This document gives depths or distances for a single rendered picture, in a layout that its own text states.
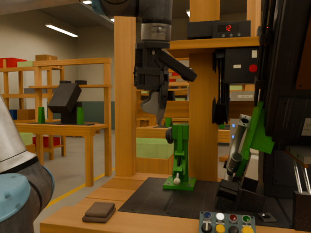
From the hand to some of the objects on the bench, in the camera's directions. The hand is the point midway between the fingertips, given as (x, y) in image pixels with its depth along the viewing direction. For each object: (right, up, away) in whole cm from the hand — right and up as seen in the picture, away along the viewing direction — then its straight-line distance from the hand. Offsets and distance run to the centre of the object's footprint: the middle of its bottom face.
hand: (160, 119), depth 73 cm
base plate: (+44, -33, +27) cm, 61 cm away
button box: (+18, -36, +2) cm, 40 cm away
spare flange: (+34, -32, +13) cm, 48 cm away
